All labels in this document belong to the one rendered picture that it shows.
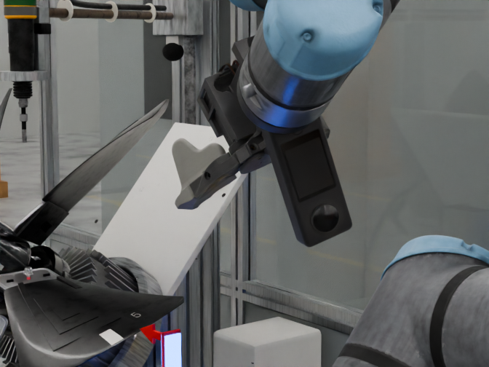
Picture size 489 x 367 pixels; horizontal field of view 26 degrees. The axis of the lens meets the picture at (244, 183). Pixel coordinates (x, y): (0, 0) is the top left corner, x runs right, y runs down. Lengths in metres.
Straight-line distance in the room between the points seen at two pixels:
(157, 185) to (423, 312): 0.95
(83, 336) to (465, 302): 0.55
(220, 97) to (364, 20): 0.23
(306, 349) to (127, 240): 0.42
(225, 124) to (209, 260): 1.25
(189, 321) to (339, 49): 1.14
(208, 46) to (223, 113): 1.20
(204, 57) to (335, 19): 1.40
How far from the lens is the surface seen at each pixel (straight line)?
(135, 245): 1.78
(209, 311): 2.17
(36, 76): 1.44
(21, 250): 1.55
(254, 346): 1.93
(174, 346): 1.22
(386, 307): 0.99
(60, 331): 1.34
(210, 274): 2.15
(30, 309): 1.40
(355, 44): 0.71
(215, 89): 0.90
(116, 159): 1.61
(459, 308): 0.93
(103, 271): 1.62
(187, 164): 0.97
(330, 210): 0.88
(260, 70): 0.77
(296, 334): 1.99
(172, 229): 1.73
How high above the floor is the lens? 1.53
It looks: 8 degrees down
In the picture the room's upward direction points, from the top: straight up
